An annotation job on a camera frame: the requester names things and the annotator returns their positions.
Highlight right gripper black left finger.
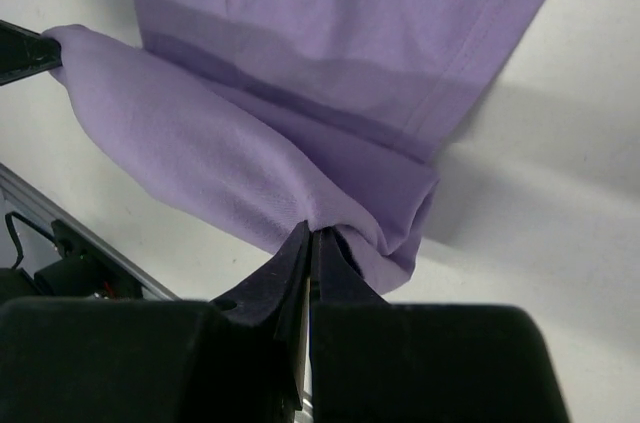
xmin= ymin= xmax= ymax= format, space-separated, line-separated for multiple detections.
xmin=1 ymin=223 xmax=311 ymax=422

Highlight aluminium frame rails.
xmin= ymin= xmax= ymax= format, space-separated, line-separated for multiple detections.
xmin=1 ymin=164 xmax=179 ymax=300

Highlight lilac t shirt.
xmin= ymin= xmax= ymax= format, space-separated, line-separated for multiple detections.
xmin=49 ymin=0 xmax=545 ymax=293

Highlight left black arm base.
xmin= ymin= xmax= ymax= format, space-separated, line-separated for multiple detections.
xmin=1 ymin=211 xmax=144 ymax=303

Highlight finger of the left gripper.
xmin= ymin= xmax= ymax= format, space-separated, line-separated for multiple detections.
xmin=0 ymin=21 xmax=62 ymax=86

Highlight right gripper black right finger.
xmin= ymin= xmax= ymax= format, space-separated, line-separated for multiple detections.
xmin=310 ymin=228 xmax=569 ymax=422

